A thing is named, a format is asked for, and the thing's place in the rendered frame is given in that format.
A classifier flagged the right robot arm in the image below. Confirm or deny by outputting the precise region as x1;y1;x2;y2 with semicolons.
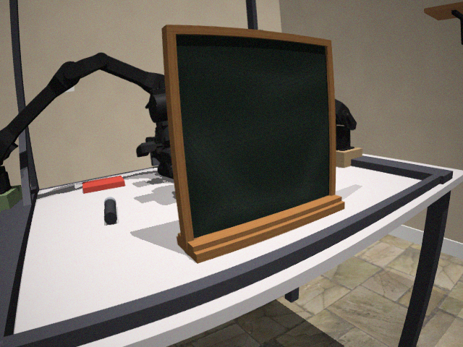
0;52;165;194

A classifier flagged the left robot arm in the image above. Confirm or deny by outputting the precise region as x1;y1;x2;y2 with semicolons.
148;88;357;151

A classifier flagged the dark green chalkboard with wooden frame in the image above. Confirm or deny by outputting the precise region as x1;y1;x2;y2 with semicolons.
162;25;345;263

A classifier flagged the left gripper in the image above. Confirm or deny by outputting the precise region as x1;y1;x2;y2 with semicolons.
161;146;171;164

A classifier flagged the red flat rectangular block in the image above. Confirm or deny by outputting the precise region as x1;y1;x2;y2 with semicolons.
82;176;125;194

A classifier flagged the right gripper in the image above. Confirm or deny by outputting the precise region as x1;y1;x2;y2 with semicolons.
136;121;172;178

